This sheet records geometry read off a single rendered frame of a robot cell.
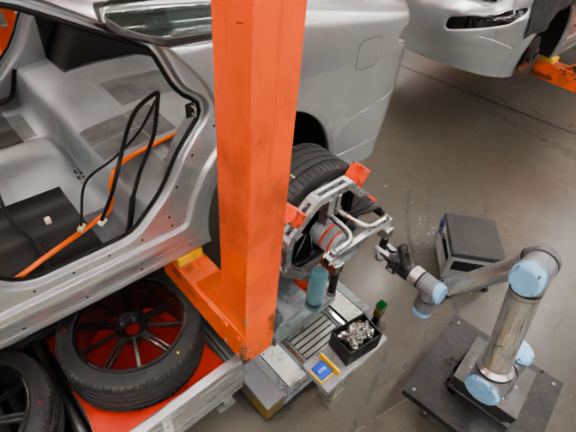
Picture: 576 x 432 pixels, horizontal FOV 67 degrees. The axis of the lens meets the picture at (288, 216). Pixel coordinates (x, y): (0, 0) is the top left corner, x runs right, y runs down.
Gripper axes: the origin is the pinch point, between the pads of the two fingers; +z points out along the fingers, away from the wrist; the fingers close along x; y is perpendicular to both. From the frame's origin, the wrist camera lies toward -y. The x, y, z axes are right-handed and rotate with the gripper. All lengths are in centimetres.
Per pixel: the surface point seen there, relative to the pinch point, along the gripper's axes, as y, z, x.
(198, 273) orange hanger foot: 15, 48, -71
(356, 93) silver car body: -44, 56, 34
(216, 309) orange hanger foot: 15, 27, -76
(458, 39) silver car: -20, 100, 218
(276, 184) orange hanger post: -66, 4, -67
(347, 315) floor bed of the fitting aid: 75, 9, 6
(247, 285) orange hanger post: -25, 4, -77
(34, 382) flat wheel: 32, 53, -148
